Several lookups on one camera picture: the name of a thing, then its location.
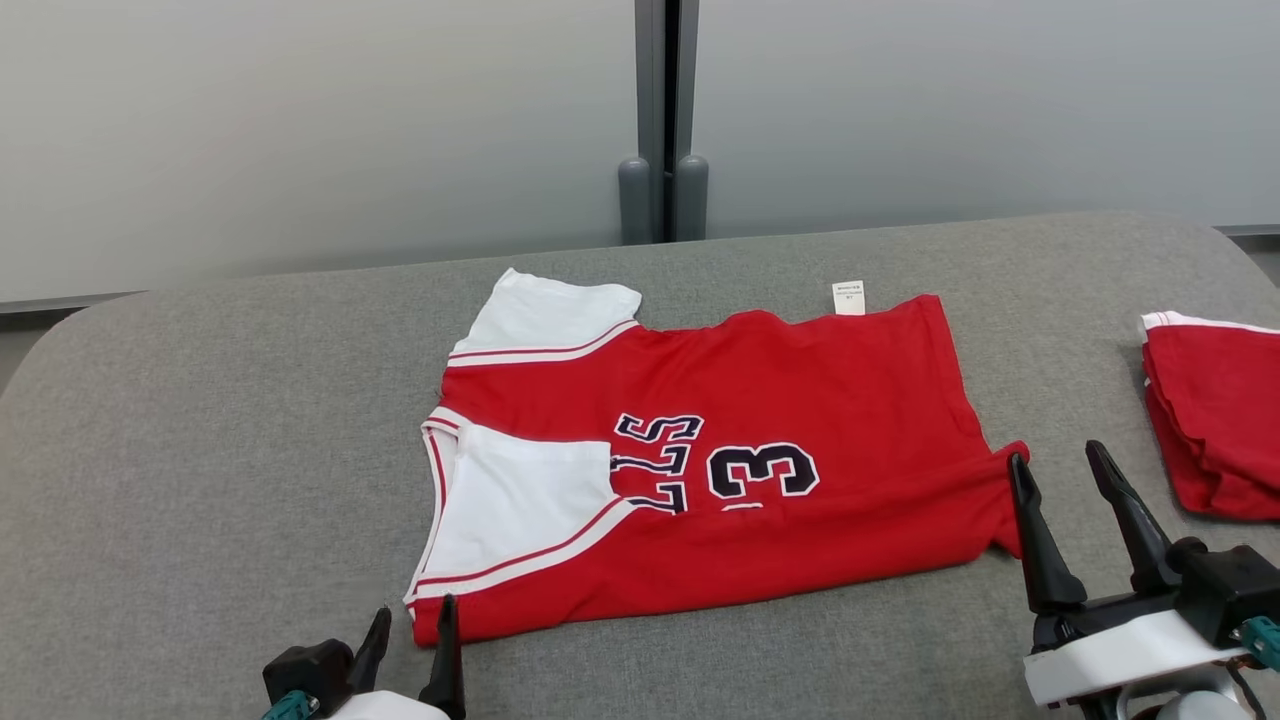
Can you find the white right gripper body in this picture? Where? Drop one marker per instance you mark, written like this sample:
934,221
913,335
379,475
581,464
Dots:
1120,650

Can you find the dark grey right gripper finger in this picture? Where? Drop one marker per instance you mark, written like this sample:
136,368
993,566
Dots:
1045,560
1145,545

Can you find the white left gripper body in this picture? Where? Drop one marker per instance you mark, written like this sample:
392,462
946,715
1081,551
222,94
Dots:
390,707

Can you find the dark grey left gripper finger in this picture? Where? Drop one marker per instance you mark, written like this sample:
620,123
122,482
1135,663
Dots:
372,655
445,660

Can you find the plain red garment white trim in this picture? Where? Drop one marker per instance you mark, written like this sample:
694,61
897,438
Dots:
1220,420

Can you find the red jersey with number print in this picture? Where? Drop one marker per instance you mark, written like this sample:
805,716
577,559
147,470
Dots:
800,380

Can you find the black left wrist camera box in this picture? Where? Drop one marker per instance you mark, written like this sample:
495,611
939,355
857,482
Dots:
305,670

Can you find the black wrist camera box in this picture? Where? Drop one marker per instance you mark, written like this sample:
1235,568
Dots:
1225,585
305,670

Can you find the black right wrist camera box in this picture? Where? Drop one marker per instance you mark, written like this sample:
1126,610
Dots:
1225,585

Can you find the grey cylindrical post foot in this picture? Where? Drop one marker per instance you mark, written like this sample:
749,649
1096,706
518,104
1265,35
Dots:
690,200
634,200

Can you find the grey metal partition post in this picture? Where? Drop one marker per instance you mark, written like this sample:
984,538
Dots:
650,80

